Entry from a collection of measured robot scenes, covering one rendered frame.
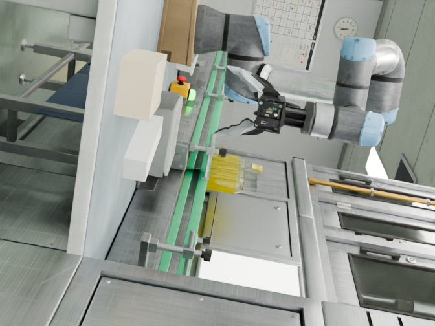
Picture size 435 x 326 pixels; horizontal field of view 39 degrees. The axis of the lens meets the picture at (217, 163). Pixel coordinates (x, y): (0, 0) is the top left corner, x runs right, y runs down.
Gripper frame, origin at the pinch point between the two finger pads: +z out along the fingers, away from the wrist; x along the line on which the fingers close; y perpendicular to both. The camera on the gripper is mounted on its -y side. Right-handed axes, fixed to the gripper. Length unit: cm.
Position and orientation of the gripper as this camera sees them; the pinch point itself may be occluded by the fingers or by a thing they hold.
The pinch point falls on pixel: (219, 99)
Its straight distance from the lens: 133.7
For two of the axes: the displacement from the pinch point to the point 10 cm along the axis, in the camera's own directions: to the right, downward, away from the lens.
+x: -1.8, 9.4, 2.9
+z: -9.8, -1.8, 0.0
